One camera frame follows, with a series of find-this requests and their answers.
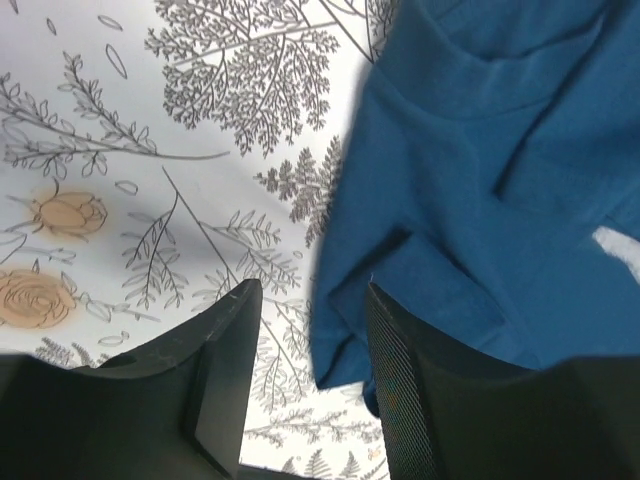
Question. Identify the floral patterned tablecloth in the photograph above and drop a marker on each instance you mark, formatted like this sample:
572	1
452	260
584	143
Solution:
154	154

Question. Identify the blue printed t-shirt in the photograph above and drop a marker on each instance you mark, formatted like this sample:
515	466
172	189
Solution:
490	186

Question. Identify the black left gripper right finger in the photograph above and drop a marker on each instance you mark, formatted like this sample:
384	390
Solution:
449	411

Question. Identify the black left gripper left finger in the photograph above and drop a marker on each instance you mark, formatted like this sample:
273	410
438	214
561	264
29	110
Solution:
172	408

